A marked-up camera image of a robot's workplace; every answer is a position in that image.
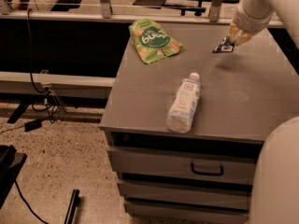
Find grey metal railing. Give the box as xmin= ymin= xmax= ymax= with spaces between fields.
xmin=0 ymin=0 xmax=284 ymax=28

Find black hanging power cable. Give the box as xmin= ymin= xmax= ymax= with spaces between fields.
xmin=26 ymin=8 xmax=67 ymax=124

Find black chair base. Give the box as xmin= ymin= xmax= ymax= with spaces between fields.
xmin=0 ymin=145 xmax=27 ymax=208

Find black drawer handle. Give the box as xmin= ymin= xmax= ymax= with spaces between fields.
xmin=191 ymin=163 xmax=224 ymax=176

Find clear plastic water bottle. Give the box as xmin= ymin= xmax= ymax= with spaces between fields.
xmin=166 ymin=73 xmax=201 ymax=133

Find green snack pouch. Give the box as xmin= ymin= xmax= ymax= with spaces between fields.
xmin=129 ymin=19 xmax=184 ymax=64

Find black metal floor bar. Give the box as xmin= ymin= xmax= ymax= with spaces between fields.
xmin=64 ymin=189 xmax=80 ymax=224

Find black floor cable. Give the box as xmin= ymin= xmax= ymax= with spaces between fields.
xmin=13 ymin=179 xmax=50 ymax=224

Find grey drawer cabinet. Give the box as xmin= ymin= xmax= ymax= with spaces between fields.
xmin=101 ymin=23 xmax=299 ymax=224

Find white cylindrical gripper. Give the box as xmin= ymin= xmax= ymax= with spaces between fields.
xmin=229 ymin=0 xmax=274 ymax=46

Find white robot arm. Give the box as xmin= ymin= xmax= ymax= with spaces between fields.
xmin=230 ymin=0 xmax=299 ymax=224

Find black power adapter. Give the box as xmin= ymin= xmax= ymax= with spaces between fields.
xmin=24 ymin=119 xmax=42 ymax=133

